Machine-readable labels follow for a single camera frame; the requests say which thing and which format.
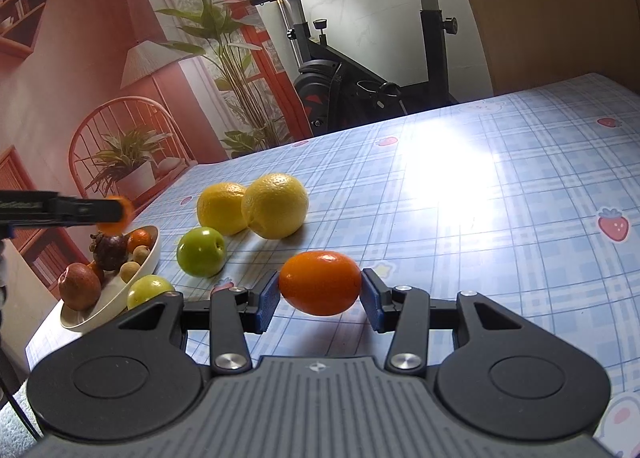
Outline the red apple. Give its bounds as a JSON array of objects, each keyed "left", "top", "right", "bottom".
[{"left": 57, "top": 262, "right": 102, "bottom": 312}]

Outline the yellow lemon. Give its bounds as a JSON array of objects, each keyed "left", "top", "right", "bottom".
[
  {"left": 241, "top": 173, "right": 309, "bottom": 240},
  {"left": 196, "top": 182, "right": 251, "bottom": 237}
]

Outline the green apple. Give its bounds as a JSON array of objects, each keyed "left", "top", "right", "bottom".
[
  {"left": 126, "top": 274, "right": 177, "bottom": 311},
  {"left": 176, "top": 226, "right": 228, "bottom": 279}
]

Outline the wooden door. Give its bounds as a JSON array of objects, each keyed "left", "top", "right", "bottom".
[{"left": 444, "top": 0, "right": 640, "bottom": 96}]

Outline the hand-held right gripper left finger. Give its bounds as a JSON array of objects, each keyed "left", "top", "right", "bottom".
[{"left": 116, "top": 270, "right": 281, "bottom": 374}]

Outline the wall poster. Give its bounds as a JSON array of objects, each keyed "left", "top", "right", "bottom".
[{"left": 0, "top": 0, "right": 316, "bottom": 299}]

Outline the purple mangosteen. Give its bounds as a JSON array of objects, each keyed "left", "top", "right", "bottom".
[{"left": 90, "top": 232, "right": 130, "bottom": 273}]

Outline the black cable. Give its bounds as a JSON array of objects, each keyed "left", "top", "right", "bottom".
[{"left": 0, "top": 348, "right": 43, "bottom": 441}]

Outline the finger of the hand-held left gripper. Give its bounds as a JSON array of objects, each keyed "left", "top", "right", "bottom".
[{"left": 57, "top": 197, "right": 126, "bottom": 226}]

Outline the blue plaid tablecloth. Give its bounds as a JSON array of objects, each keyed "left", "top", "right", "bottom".
[{"left": 25, "top": 72, "right": 640, "bottom": 458}]

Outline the black exercise bike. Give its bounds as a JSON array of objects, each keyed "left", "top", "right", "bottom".
[{"left": 247, "top": 0, "right": 463, "bottom": 136}]

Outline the cream bowl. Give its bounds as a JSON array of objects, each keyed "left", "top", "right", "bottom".
[{"left": 59, "top": 224, "right": 162, "bottom": 333}]

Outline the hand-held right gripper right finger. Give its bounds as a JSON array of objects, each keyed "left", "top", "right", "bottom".
[{"left": 361, "top": 268, "right": 526, "bottom": 374}]

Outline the oval smooth orange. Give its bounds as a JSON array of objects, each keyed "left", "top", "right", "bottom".
[{"left": 278, "top": 250, "right": 362, "bottom": 317}]

